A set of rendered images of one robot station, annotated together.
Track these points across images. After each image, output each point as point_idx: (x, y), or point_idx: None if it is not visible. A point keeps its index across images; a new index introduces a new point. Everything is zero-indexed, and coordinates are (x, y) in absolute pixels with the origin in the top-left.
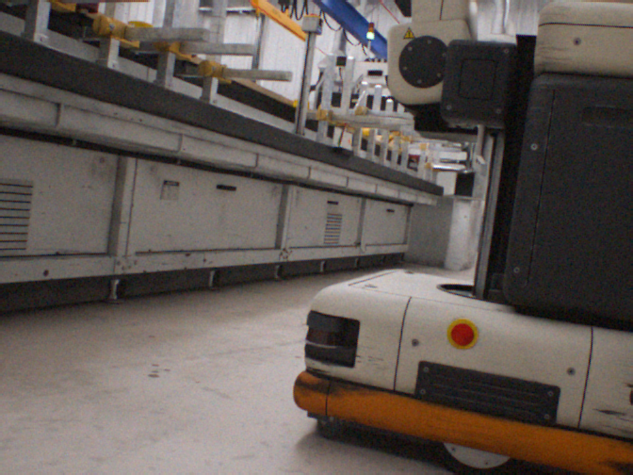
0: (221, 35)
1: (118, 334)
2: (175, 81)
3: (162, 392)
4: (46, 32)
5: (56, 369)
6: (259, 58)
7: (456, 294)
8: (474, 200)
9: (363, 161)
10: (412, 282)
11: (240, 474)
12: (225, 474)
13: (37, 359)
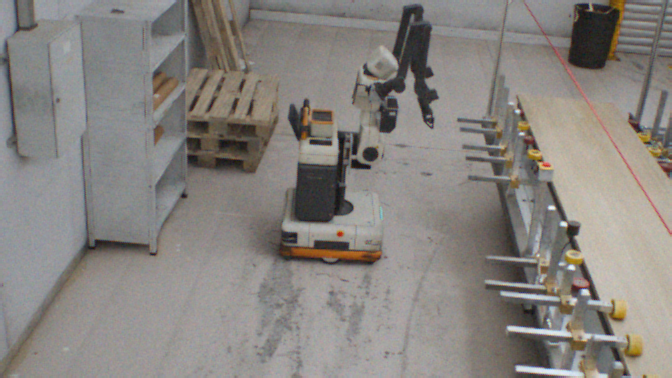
0: (513, 160)
1: (474, 259)
2: (548, 191)
3: (417, 231)
4: (495, 144)
5: (450, 231)
6: None
7: (345, 199)
8: None
9: (543, 351)
10: (361, 208)
11: None
12: None
13: (462, 234)
